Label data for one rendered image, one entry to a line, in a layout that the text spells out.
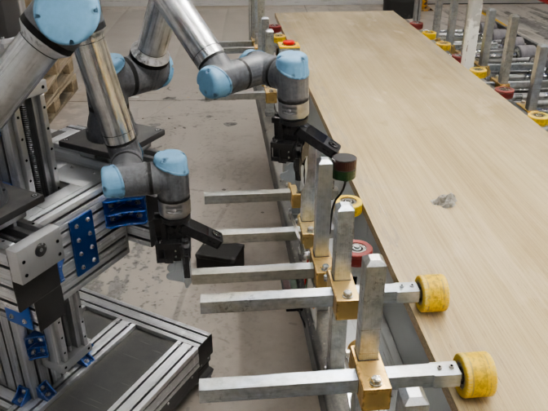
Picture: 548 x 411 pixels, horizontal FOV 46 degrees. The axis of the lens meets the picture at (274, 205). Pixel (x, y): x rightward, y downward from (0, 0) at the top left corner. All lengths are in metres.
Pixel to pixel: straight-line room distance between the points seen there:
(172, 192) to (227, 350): 1.33
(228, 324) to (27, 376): 0.95
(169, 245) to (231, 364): 1.17
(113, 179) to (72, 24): 0.35
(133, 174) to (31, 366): 0.95
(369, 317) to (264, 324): 1.70
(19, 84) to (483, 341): 1.06
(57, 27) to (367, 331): 0.80
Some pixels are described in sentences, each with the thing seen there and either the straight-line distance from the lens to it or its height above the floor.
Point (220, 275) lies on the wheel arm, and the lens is 1.60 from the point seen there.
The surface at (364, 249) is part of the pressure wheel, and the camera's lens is 1.62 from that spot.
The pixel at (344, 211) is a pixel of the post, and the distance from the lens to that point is 1.29.
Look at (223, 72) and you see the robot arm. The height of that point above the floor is 1.34.
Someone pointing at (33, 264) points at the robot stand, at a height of 0.94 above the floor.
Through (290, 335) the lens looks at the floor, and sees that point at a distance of 2.75.
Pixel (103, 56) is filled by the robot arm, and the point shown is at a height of 1.38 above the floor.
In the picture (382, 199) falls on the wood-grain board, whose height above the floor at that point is 0.90.
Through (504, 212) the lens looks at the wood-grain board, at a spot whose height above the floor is 0.90.
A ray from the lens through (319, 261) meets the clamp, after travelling 1.62.
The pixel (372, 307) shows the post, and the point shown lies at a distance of 1.12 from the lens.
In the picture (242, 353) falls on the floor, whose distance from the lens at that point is 2.67.
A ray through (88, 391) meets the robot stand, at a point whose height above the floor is 0.21.
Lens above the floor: 1.76
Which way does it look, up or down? 28 degrees down
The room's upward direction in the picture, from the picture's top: straight up
